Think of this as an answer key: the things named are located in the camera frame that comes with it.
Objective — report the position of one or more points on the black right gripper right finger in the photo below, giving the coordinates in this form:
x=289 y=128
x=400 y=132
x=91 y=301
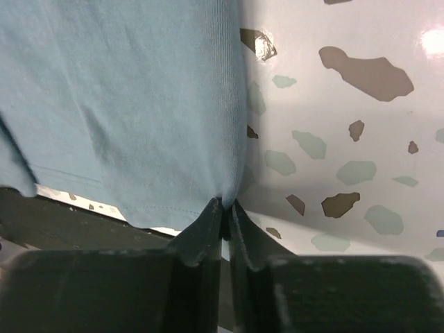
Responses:
x=275 y=290

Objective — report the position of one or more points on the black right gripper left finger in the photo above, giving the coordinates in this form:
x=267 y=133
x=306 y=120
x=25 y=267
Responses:
x=174 y=288

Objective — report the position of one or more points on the blue t-shirt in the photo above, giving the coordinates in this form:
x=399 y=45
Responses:
x=140 y=105

